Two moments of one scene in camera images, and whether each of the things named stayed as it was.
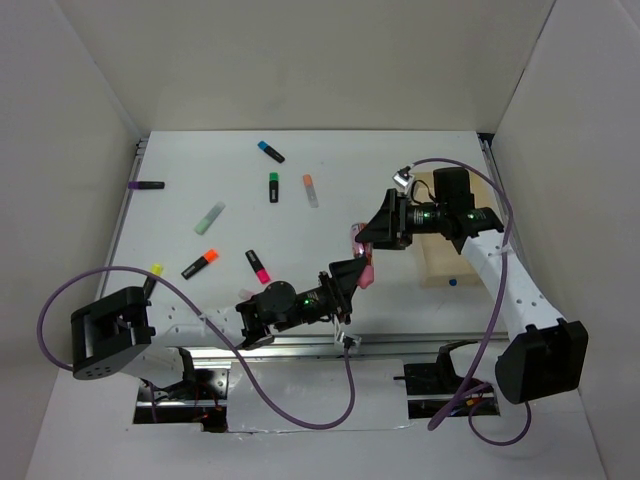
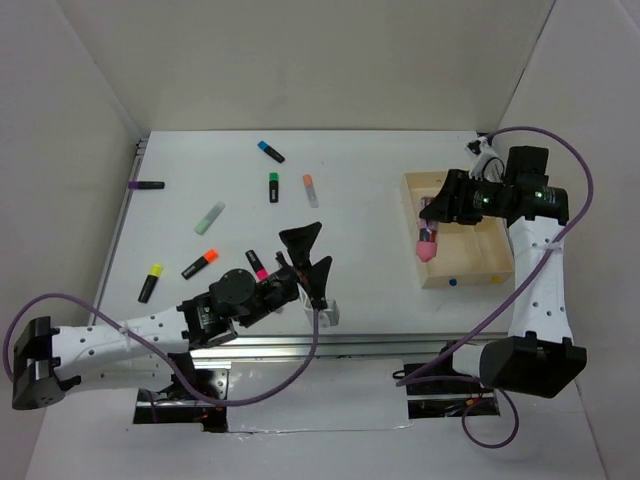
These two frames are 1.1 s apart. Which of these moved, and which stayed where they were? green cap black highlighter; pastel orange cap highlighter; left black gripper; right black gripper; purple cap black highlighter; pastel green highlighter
Moved: right black gripper; left black gripper
Stayed: pastel green highlighter; pastel orange cap highlighter; purple cap black highlighter; green cap black highlighter
